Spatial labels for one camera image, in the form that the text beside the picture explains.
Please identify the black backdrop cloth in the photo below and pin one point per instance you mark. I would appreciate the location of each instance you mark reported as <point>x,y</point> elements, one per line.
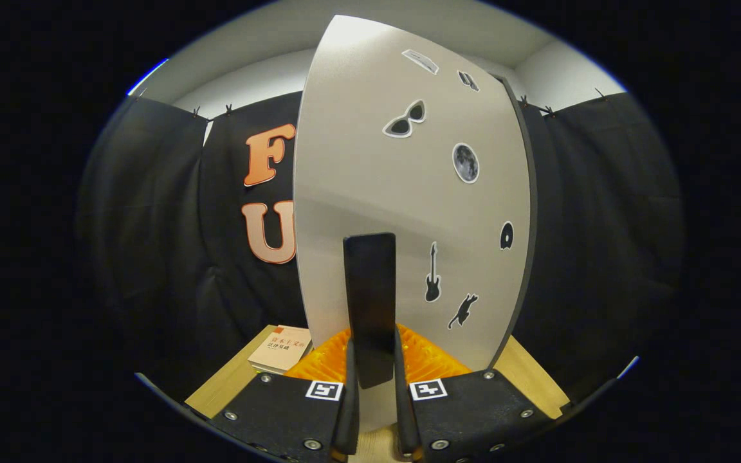
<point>152,225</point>

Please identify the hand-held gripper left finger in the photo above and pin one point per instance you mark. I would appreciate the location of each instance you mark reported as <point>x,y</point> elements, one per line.
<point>347,424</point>

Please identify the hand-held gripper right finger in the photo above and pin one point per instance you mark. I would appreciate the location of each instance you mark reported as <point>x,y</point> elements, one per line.
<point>407,424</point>

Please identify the beige book with orange print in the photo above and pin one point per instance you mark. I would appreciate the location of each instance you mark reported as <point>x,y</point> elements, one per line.
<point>277,350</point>

